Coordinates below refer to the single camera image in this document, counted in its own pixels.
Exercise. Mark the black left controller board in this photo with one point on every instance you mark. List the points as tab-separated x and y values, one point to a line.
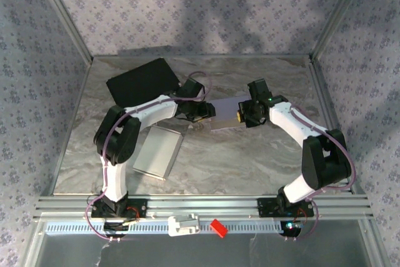
114	226

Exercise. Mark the aluminium side rail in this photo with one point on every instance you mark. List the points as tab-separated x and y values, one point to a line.
79	92
322	92

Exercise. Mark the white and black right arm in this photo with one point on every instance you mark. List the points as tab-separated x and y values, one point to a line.
293	123

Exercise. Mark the black hard carrying case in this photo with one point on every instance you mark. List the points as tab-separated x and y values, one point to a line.
140	82

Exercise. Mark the black right controller board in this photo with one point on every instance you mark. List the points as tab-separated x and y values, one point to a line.
290	231

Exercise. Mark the aluminium corner post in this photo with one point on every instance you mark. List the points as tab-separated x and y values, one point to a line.
64	13
340	13

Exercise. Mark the aluminium mounting rail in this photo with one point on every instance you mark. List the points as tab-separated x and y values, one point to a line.
203	206

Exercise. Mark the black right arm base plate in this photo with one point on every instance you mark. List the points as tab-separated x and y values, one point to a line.
265	207

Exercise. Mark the red plastic block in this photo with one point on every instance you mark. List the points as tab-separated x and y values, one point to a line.
218	228

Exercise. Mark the grey metal floor panel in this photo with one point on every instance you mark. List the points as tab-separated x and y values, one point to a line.
200	251

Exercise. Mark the white plastic bracket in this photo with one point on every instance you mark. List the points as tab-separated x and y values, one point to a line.
179	228

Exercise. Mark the aluminium back rail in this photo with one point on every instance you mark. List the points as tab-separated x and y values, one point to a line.
187	56

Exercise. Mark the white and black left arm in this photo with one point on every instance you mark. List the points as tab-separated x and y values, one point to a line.
153	112

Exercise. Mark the black controller board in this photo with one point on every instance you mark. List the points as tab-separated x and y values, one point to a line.
114	226
290	231

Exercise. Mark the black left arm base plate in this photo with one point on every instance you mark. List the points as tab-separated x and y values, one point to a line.
139	209

